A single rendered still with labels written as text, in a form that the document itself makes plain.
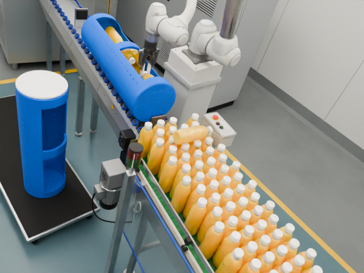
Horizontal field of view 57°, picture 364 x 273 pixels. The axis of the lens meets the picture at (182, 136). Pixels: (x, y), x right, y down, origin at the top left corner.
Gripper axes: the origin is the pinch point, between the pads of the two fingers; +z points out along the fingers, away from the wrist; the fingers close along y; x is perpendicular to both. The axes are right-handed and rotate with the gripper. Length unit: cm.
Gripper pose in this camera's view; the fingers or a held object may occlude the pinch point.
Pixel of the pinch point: (145, 69)
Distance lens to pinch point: 213.0
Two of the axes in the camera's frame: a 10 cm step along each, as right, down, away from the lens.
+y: -8.3, 1.9, -5.3
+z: -2.4, 7.3, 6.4
